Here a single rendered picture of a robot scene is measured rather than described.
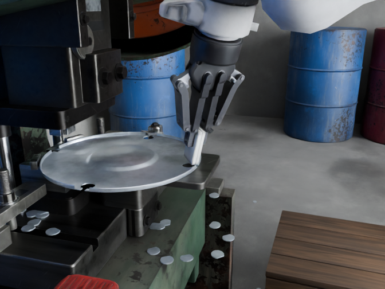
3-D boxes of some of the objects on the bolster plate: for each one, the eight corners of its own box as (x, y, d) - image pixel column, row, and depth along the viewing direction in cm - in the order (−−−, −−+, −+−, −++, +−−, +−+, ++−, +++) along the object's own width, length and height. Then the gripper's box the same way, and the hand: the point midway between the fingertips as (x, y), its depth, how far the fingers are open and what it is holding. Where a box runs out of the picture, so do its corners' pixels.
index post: (164, 160, 94) (163, 121, 91) (160, 166, 92) (158, 125, 89) (153, 159, 95) (151, 120, 92) (148, 164, 92) (146, 124, 89)
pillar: (18, 186, 74) (7, 112, 70) (10, 190, 72) (-2, 114, 68) (8, 184, 75) (-4, 110, 70) (0, 189, 73) (-13, 114, 68)
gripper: (193, 44, 53) (168, 180, 67) (268, 40, 60) (231, 165, 73) (167, 23, 58) (149, 153, 72) (239, 22, 65) (209, 141, 78)
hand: (194, 144), depth 71 cm, fingers closed
